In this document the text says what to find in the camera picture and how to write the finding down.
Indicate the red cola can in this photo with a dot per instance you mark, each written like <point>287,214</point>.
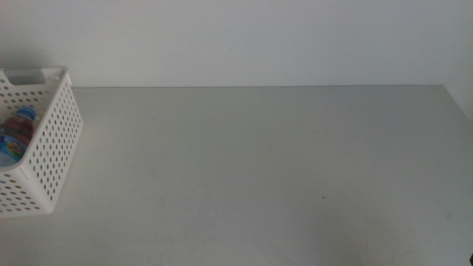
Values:
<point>21,129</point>

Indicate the clear water bottle blue label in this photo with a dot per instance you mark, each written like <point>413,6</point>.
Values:
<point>13,149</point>

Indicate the white perforated plastic basket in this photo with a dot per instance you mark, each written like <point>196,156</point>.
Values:
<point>55,122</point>

